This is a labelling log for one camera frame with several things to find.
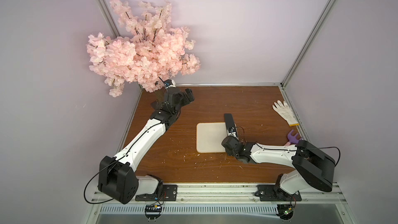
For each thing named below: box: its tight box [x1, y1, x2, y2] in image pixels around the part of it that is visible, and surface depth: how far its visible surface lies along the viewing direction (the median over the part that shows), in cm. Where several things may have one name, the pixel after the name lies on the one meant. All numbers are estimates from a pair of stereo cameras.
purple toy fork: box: [287, 129, 302, 144], surface depth 92 cm
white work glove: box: [272, 100, 300, 127], surface depth 105 cm
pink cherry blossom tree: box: [86, 0, 201, 98], surface depth 71 cm
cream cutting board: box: [195, 122, 231, 153], surface depth 95 cm
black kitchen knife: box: [223, 113, 236, 136], surface depth 102 cm
